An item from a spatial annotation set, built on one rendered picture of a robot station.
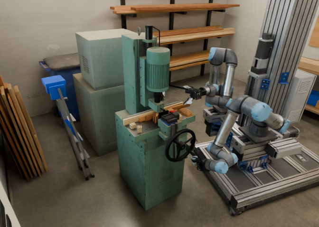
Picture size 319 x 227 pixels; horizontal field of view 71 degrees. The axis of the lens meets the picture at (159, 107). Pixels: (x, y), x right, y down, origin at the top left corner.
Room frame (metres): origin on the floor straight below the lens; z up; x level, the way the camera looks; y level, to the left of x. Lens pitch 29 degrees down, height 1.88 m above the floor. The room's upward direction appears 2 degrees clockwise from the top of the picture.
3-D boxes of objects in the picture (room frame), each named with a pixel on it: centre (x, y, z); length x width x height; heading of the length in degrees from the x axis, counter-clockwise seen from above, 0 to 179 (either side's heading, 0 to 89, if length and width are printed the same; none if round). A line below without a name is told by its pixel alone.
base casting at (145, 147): (1.73, 0.09, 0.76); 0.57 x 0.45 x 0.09; 34
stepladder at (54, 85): (1.80, 0.87, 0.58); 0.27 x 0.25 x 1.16; 128
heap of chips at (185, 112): (1.69, -0.23, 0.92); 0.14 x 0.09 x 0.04; 34
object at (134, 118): (1.64, 0.03, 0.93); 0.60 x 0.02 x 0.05; 124
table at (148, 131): (1.54, -0.04, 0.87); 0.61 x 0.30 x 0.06; 124
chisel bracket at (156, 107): (1.65, 0.03, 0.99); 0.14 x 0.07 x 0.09; 34
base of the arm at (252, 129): (1.55, -0.83, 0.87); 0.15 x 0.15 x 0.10
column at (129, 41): (1.87, 0.18, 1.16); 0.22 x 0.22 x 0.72; 34
